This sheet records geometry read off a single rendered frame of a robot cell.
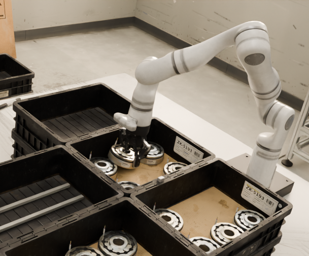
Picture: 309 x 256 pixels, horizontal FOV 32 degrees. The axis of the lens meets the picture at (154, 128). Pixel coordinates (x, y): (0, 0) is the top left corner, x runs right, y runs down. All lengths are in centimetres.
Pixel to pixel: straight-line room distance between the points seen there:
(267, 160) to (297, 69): 273
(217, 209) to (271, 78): 43
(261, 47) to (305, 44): 306
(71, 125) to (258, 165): 68
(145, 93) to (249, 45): 35
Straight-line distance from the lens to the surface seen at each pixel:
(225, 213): 167
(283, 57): 462
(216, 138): 233
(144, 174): 175
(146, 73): 154
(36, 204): 157
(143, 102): 160
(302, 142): 379
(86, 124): 198
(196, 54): 152
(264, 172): 191
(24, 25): 491
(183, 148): 181
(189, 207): 165
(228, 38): 153
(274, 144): 185
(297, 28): 453
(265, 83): 160
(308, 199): 212
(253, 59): 148
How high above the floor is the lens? 180
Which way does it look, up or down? 29 degrees down
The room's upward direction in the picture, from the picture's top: 11 degrees clockwise
